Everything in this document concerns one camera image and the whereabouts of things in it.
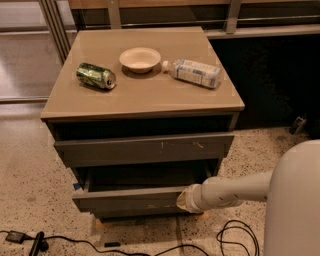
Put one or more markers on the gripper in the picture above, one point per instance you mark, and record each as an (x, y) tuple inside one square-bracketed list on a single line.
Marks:
[(197, 199)]

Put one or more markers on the grey drawer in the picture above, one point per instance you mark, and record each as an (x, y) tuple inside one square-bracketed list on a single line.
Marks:
[(128, 193), (149, 149)]

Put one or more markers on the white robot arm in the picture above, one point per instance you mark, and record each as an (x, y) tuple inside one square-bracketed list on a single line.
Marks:
[(291, 191)]

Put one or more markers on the grey top drawer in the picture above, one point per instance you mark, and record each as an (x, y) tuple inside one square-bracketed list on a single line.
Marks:
[(149, 149)]

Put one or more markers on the grey drawer cabinet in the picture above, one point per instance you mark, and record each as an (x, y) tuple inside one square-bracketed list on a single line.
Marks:
[(153, 104)]

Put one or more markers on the blue tape piece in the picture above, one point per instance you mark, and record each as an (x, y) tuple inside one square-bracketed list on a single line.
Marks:
[(76, 186)]

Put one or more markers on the clear plastic water bottle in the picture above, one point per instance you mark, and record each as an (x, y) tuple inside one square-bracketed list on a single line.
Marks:
[(197, 73)]

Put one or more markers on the small dark floor device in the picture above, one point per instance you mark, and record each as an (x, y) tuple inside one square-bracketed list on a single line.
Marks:
[(298, 125)]

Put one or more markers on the white paper bowl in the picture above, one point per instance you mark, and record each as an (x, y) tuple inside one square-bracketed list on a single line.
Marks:
[(140, 60)]

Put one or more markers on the green soda can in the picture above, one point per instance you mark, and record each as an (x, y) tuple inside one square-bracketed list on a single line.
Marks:
[(96, 76)]

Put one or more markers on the black power adapter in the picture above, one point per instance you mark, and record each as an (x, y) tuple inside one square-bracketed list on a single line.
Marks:
[(15, 237)]

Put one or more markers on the metal railing frame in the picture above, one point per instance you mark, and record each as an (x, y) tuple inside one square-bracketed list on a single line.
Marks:
[(220, 19)]

